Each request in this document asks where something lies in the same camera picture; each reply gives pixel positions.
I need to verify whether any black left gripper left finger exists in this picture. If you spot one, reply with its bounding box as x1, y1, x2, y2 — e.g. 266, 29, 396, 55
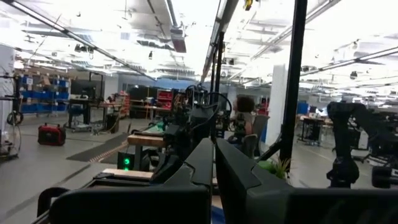
49, 138, 215, 224

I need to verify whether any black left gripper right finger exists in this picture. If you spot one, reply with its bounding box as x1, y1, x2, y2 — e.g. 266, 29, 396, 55
216, 138, 398, 224

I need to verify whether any succulent in white patterned pot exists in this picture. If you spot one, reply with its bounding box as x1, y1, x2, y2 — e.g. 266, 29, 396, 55
257, 157, 292, 181

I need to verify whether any black box with green light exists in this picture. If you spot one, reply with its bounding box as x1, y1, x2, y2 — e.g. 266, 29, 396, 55
117, 151, 135, 171

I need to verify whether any wooden workbench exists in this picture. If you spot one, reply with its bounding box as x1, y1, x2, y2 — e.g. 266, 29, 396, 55
127, 133, 167, 172

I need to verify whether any black floor mat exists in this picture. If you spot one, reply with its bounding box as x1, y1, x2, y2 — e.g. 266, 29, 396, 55
66, 133, 130, 163

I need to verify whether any grey office chair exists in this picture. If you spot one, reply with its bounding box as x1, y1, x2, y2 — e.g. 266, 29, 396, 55
241, 114, 271, 158

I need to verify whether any person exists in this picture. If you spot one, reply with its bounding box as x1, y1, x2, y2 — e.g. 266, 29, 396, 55
228, 95, 265, 147

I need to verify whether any red bin rack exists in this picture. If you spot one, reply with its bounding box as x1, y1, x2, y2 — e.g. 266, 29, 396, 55
156, 89, 174, 110

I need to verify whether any red portable generator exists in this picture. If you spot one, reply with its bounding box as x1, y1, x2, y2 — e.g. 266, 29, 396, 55
37, 123, 67, 147

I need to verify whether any black computer monitor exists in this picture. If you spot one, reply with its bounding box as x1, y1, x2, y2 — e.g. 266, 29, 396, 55
70, 80, 97, 99

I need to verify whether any shelf with blue bins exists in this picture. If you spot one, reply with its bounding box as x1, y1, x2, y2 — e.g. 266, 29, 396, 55
18, 74, 71, 114

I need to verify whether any black metal rig frame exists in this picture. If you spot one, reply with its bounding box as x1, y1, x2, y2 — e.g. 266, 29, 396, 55
30, 0, 308, 224

